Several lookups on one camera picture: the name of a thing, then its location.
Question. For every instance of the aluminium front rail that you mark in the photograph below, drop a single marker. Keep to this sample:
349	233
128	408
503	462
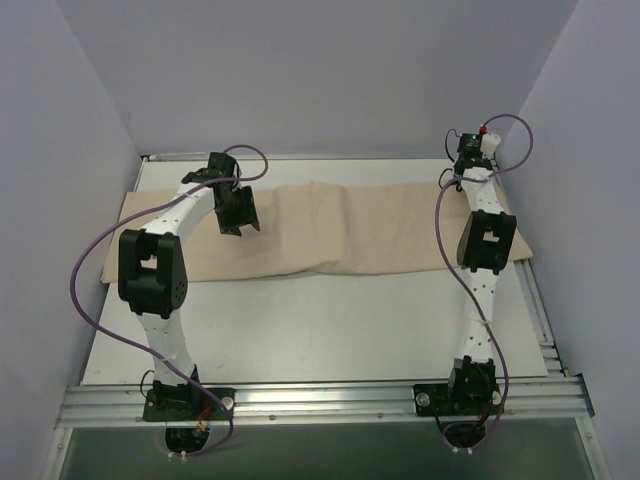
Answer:
330	403

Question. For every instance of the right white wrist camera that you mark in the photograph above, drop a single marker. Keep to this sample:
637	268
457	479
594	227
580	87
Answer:
489	141

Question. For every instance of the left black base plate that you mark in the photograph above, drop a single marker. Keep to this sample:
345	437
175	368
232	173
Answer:
179	404

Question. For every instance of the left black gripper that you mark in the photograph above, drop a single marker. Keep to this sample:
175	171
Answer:
238	216

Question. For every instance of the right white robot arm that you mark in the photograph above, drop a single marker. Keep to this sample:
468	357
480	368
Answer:
482	254

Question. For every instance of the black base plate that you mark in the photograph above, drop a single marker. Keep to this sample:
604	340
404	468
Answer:
436	399
179	404

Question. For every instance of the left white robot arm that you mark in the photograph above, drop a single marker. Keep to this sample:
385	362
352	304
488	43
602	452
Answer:
152	277

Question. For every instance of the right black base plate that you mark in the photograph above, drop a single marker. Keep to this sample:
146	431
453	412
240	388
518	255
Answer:
436	399

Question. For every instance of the beige cloth surgical wrap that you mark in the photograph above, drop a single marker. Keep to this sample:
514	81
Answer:
333	229

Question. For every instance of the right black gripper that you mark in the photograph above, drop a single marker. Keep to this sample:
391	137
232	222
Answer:
468	145

